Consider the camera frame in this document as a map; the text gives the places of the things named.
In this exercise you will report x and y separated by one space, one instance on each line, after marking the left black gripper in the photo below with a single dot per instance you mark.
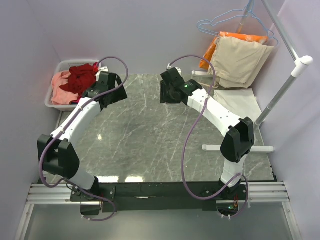
119 94

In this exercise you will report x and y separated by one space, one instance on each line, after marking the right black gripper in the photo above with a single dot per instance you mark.
163 98

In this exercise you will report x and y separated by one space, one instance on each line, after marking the dark red t-shirt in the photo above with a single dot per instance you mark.
81 78

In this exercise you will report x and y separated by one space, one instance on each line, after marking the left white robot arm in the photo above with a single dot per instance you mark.
56 152

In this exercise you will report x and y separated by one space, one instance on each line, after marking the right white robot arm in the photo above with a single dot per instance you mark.
237 132

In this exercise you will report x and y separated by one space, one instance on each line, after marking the white plastic laundry basket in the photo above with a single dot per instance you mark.
64 66

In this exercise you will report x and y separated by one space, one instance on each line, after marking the orange hanging garment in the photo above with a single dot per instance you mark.
208 56

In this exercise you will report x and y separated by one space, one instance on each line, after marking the salmon pink shirt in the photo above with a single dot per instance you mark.
60 96

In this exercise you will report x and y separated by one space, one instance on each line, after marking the beige hanging garment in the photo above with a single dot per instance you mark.
235 79

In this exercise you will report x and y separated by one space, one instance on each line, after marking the folded white t-shirt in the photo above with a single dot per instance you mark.
240 102

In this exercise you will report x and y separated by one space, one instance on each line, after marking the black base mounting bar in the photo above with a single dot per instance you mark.
153 196

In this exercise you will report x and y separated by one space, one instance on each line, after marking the blue wire hanger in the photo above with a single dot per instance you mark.
248 23

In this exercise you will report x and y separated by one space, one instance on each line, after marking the aluminium rail frame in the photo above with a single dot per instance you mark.
259 192

